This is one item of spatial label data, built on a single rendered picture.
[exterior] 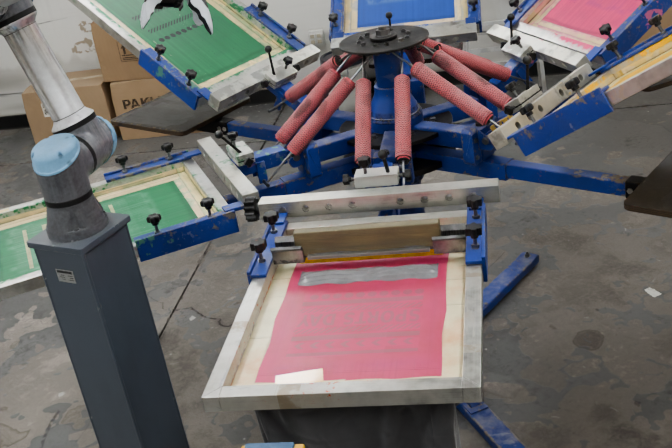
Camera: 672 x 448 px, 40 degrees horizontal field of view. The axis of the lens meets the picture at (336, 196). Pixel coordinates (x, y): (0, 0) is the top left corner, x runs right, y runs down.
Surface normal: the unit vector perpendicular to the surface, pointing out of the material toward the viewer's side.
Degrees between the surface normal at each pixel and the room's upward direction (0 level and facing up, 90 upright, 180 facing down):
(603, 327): 0
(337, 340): 0
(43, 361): 0
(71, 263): 90
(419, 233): 90
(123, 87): 89
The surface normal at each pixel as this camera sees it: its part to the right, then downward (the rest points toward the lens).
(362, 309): -0.15, -0.90
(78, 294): -0.47, 0.43
